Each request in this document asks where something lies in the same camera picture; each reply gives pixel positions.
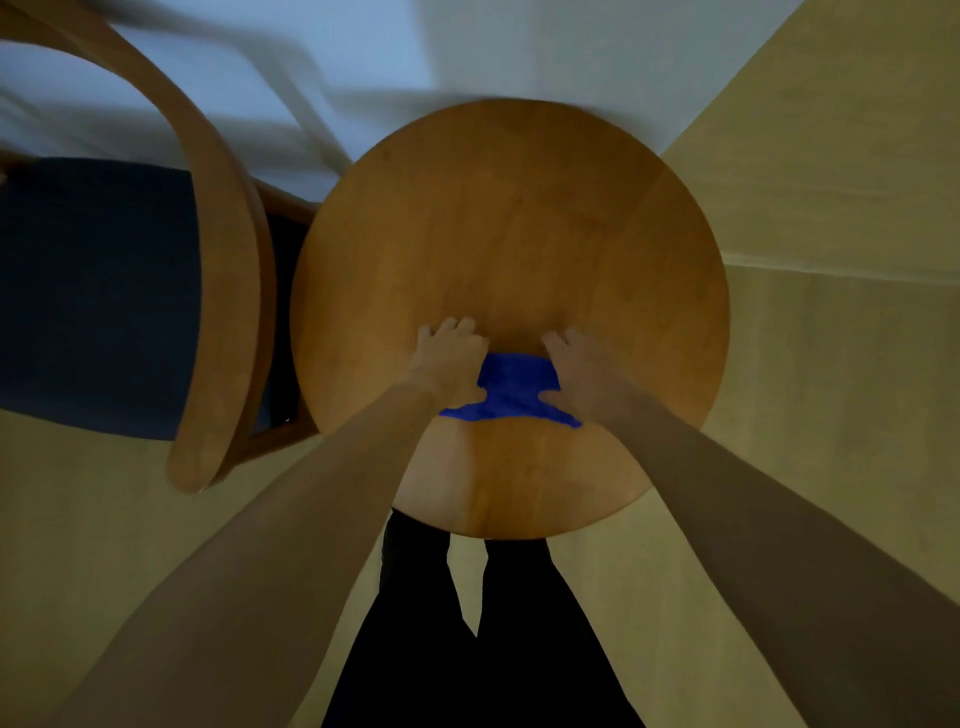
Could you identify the person's right thumb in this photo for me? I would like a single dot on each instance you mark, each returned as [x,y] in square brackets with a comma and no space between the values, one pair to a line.
[553,396]

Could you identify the dark blue chair seat cushion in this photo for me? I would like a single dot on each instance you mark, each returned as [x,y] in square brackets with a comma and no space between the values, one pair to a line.
[97,292]

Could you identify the wooden armchair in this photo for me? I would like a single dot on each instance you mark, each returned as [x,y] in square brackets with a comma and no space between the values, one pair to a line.
[225,247]

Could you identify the round wooden table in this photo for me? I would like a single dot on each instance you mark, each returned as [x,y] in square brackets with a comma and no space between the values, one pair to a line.
[517,225]

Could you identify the person's right forearm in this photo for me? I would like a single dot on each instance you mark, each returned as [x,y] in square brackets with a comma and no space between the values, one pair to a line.
[780,570]

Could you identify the person's left thumb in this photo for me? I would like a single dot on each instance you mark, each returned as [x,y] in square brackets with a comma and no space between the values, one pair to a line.
[472,390]

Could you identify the person's left forearm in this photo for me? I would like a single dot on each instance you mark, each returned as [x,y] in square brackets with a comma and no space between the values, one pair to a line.
[247,570]

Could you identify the person's right hand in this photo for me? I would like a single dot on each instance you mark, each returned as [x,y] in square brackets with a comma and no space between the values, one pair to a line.
[589,379]

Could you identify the person's left hand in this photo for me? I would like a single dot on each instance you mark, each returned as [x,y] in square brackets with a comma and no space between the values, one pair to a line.
[448,364]

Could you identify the person's black trousers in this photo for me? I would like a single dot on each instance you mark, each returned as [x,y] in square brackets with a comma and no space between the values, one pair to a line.
[487,645]

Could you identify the blue cloth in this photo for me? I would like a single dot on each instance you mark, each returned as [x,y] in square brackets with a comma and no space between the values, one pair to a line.
[514,390]

